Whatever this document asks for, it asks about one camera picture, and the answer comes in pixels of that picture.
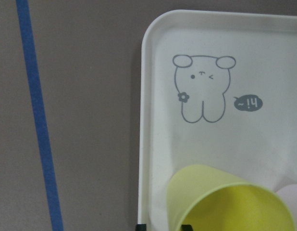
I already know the cream plastic tray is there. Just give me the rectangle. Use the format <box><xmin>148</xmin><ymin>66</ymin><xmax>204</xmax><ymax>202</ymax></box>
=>
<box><xmin>137</xmin><ymin>10</ymin><xmax>297</xmax><ymax>231</ymax></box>

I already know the yellow plastic cup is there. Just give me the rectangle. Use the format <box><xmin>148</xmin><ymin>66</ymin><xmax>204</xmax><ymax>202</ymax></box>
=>
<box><xmin>166</xmin><ymin>165</ymin><xmax>297</xmax><ymax>231</ymax></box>

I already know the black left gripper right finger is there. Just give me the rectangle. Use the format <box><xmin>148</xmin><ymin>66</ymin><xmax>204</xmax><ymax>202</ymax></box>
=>
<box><xmin>181</xmin><ymin>224</ymin><xmax>193</xmax><ymax>231</ymax></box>

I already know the pink plastic cup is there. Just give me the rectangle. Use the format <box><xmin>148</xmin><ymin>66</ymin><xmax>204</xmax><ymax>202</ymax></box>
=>
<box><xmin>276</xmin><ymin>184</ymin><xmax>297</xmax><ymax>226</ymax></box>

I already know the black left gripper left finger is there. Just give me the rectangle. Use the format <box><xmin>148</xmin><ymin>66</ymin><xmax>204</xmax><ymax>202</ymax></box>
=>
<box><xmin>135</xmin><ymin>224</ymin><xmax>146</xmax><ymax>231</ymax></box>

